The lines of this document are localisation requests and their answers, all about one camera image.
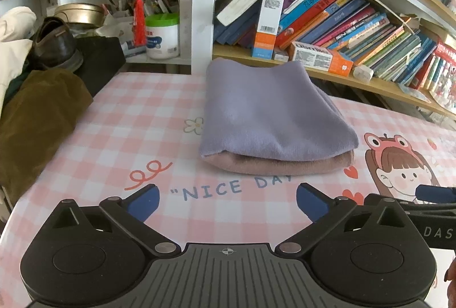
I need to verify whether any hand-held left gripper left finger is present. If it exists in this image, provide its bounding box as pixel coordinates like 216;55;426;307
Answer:
44;183;179;257

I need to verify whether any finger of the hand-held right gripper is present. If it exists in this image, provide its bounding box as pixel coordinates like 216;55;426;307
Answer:
363;193;456;220
415;185;456;204

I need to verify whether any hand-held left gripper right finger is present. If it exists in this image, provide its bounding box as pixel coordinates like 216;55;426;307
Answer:
274;183;414;257

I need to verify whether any purple and pink sweater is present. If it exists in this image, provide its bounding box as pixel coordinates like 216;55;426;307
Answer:
199;58;359;177

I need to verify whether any pink checkered printed table mat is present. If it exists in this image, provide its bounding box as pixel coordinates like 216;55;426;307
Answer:
0;71;456;308

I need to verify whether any brown cloth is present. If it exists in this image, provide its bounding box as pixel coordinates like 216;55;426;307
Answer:
0;68;94;207

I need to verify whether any white charger block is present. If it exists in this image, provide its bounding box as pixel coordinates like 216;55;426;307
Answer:
353;66;374;82

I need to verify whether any flat white and orange box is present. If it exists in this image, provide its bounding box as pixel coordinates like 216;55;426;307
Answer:
289;40;354;76

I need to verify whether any black box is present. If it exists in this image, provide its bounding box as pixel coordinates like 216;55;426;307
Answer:
73;36;126;96

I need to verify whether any white jar with green lid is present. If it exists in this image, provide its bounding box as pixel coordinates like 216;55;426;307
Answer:
145;13;180;61

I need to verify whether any row of colourful books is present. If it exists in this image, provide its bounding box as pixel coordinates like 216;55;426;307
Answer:
214;0;456;109

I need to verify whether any brown leather shoe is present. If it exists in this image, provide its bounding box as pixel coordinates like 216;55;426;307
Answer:
31;16;84;72

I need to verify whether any tall white and orange box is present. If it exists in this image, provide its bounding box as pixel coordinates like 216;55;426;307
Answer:
252;0;286;60

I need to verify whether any gold round tin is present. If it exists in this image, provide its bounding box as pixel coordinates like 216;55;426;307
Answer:
54;3;105;26

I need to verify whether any white cloth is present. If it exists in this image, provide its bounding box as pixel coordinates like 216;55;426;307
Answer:
0;6;38;109

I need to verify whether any white and wooden bookshelf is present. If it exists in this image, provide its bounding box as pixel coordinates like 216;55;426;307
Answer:
0;0;456;123

